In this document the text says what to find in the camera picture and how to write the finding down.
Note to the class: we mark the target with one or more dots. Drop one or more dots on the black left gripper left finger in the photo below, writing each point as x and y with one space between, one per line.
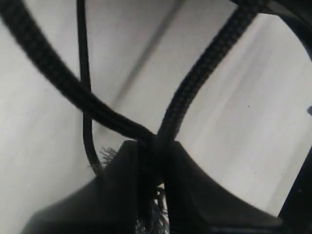
117 201

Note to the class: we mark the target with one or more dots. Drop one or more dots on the black plastic carrying case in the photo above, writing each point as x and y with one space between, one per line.
272 106

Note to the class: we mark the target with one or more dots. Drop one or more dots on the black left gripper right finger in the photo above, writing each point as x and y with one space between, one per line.
199 205

